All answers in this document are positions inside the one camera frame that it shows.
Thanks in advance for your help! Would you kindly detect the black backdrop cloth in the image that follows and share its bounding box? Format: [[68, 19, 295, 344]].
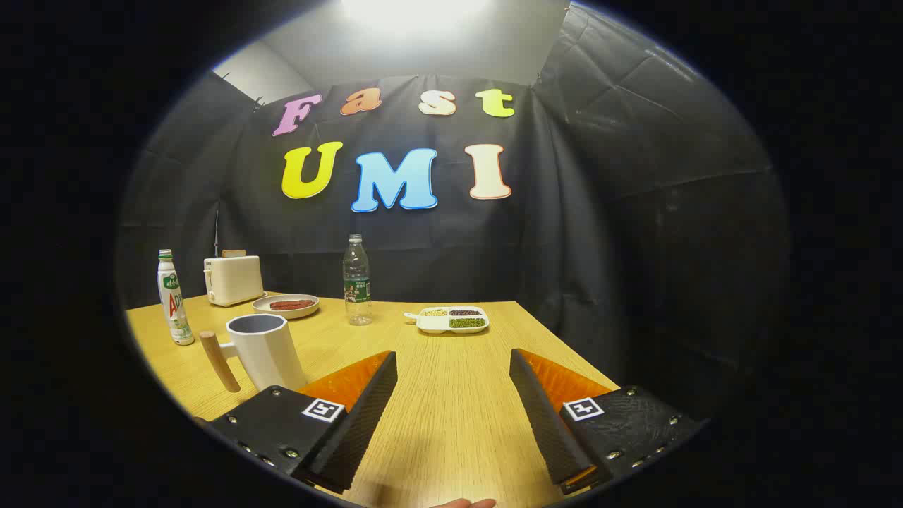
[[116, 4, 791, 424]]

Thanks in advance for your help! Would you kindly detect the white toaster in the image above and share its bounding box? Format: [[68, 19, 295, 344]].
[[204, 254, 267, 307]]

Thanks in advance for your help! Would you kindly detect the wooden table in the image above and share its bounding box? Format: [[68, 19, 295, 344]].
[[126, 293, 622, 508]]

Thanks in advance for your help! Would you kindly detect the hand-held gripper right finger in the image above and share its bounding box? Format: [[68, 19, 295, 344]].
[[509, 348, 708, 496]]

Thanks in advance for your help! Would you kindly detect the clear plastic water bottle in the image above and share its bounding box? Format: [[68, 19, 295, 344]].
[[343, 234, 373, 326]]

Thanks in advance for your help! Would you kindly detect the white divided tray with beans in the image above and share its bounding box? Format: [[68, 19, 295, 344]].
[[404, 306, 490, 334]]

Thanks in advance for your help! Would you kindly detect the white oval plate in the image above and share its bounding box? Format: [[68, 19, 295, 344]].
[[253, 294, 320, 320]]

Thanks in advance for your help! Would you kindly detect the white cup wooden handle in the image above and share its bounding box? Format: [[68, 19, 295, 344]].
[[199, 314, 309, 394]]

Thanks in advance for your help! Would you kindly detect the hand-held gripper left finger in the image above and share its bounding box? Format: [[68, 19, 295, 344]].
[[209, 350, 398, 495]]

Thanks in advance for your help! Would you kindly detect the white juice bottle green label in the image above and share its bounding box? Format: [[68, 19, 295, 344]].
[[157, 249, 195, 346]]

